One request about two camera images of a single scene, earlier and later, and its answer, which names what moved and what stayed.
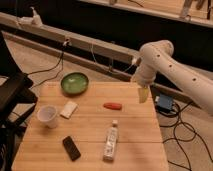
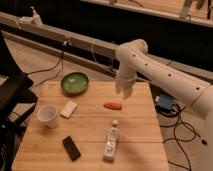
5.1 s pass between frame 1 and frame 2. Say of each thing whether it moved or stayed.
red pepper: stayed
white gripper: moved
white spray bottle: stayed
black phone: stayed
